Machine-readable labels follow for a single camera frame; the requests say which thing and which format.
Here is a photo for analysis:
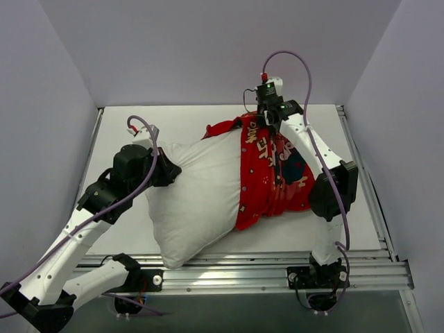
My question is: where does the white pillow insert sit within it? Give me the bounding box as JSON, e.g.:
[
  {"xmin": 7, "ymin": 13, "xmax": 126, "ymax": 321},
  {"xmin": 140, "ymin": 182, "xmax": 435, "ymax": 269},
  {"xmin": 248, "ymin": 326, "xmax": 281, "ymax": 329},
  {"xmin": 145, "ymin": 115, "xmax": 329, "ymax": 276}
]
[{"xmin": 146, "ymin": 130, "xmax": 241, "ymax": 269}]

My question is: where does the red printed pillowcase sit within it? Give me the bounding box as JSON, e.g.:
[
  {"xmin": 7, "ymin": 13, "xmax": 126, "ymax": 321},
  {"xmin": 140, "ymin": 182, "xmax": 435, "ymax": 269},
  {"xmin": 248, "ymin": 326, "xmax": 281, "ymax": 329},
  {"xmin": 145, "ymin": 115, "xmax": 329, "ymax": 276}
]
[{"xmin": 204, "ymin": 112, "xmax": 315, "ymax": 230}]

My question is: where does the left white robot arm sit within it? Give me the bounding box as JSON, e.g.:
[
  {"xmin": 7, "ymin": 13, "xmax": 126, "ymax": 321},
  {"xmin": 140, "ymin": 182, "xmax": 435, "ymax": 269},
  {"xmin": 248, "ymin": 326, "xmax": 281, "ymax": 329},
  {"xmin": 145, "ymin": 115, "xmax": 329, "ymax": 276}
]
[{"xmin": 1, "ymin": 144, "xmax": 182, "ymax": 332}]

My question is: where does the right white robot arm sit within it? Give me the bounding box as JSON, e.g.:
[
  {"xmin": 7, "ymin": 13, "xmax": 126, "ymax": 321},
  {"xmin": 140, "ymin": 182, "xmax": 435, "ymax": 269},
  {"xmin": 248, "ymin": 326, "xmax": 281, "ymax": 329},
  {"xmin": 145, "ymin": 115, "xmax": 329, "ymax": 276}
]
[{"xmin": 255, "ymin": 74, "xmax": 358, "ymax": 287}]

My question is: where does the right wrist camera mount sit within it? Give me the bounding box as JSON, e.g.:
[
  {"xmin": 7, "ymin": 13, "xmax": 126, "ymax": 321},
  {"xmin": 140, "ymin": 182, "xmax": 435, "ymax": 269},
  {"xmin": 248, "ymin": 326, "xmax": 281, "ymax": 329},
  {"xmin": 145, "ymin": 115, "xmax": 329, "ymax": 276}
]
[{"xmin": 261, "ymin": 72, "xmax": 283, "ymax": 95}]

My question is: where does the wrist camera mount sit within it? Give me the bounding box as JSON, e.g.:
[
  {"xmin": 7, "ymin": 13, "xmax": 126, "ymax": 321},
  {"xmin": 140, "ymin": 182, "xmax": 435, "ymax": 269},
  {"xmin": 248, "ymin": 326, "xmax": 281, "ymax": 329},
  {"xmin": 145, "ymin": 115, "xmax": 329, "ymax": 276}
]
[
  {"xmin": 127, "ymin": 125, "xmax": 159, "ymax": 149},
  {"xmin": 261, "ymin": 72, "xmax": 283, "ymax": 95}
]

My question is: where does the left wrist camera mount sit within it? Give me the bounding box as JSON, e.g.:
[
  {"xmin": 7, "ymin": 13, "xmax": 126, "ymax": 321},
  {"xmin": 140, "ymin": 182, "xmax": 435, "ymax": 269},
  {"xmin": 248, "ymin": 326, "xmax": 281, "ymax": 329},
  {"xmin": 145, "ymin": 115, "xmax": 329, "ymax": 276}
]
[{"xmin": 127, "ymin": 125, "xmax": 159, "ymax": 149}]

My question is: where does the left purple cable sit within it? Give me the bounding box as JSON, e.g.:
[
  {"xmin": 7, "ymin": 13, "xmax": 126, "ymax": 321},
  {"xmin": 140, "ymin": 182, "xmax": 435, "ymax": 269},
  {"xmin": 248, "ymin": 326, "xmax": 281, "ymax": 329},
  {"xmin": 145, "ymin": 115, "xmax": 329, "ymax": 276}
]
[{"xmin": 0, "ymin": 114, "xmax": 164, "ymax": 318}]

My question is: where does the purple cable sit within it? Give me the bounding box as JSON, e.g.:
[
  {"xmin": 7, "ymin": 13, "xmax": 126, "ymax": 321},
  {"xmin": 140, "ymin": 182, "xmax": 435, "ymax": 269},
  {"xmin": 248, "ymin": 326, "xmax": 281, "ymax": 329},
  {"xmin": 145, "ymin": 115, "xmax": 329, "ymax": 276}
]
[
  {"xmin": 262, "ymin": 51, "xmax": 350, "ymax": 309},
  {"xmin": 0, "ymin": 114, "xmax": 164, "ymax": 318}
]

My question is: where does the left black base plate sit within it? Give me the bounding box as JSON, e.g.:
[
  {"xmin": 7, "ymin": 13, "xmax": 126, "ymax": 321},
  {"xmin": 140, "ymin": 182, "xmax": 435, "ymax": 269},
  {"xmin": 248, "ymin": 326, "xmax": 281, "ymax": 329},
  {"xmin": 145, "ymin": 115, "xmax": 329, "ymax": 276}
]
[{"xmin": 127, "ymin": 269, "xmax": 164, "ymax": 292}]

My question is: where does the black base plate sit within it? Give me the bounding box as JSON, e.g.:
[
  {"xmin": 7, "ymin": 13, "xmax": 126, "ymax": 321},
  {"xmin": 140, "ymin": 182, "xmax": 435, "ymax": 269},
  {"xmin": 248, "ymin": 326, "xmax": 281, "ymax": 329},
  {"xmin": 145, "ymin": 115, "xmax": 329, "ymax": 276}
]
[
  {"xmin": 127, "ymin": 269, "xmax": 164, "ymax": 292},
  {"xmin": 287, "ymin": 264, "xmax": 350, "ymax": 289}
]

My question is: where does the right side aluminium rail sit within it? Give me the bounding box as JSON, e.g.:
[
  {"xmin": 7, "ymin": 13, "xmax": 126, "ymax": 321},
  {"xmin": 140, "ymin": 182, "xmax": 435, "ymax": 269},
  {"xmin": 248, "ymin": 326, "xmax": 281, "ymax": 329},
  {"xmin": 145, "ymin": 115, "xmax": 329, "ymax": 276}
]
[{"xmin": 335, "ymin": 105, "xmax": 400, "ymax": 262}]

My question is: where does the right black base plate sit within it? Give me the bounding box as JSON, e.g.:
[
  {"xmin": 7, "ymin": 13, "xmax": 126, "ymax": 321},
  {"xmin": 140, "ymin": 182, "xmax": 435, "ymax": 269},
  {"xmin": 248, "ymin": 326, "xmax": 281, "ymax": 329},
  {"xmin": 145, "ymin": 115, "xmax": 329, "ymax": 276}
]
[{"xmin": 287, "ymin": 264, "xmax": 350, "ymax": 289}]

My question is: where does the aluminium front rail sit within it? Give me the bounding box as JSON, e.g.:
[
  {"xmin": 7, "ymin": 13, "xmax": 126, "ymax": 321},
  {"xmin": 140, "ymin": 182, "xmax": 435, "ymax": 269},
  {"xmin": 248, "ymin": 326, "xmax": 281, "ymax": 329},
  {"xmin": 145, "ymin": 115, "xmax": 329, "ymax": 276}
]
[{"xmin": 65, "ymin": 249, "xmax": 413, "ymax": 296}]

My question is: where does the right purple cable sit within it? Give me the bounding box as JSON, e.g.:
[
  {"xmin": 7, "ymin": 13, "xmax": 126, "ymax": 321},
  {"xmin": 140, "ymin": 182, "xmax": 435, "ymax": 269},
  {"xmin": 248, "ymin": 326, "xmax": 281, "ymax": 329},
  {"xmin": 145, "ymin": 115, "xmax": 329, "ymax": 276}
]
[{"xmin": 262, "ymin": 51, "xmax": 350, "ymax": 309}]

